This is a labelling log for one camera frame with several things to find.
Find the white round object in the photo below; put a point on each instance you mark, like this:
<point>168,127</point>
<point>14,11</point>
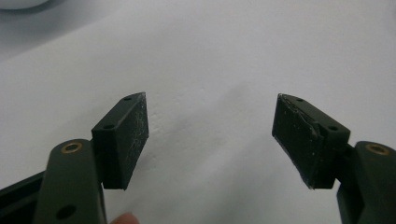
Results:
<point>21,3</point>

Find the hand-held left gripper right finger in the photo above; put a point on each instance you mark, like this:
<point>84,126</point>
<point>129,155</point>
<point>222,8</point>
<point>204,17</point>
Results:
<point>306,140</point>

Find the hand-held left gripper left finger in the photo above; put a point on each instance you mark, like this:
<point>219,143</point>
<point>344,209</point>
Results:
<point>120,140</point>

